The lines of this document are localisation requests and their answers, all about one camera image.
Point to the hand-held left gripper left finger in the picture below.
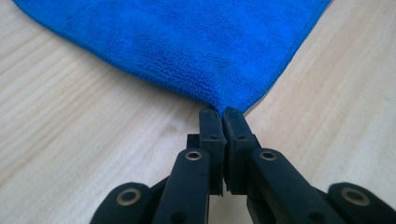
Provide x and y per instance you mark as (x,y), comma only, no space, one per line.
(213,146)

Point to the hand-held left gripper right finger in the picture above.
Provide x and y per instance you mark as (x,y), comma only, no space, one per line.
(238,149)

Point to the blue microfibre cloth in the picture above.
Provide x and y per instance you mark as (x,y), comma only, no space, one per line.
(186,46)

